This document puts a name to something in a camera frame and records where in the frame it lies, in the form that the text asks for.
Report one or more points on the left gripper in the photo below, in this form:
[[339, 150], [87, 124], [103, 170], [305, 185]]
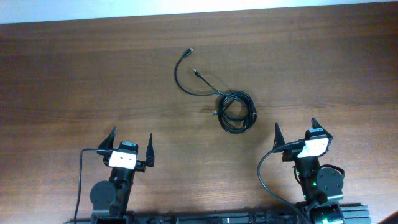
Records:
[[140, 165]]

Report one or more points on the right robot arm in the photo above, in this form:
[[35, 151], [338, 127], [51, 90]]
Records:
[[322, 185]]

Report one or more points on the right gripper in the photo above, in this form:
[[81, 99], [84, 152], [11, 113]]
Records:
[[279, 140]]

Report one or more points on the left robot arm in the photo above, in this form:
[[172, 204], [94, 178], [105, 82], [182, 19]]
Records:
[[110, 197]]

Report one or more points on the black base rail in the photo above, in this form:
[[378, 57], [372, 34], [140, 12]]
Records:
[[248, 216]]

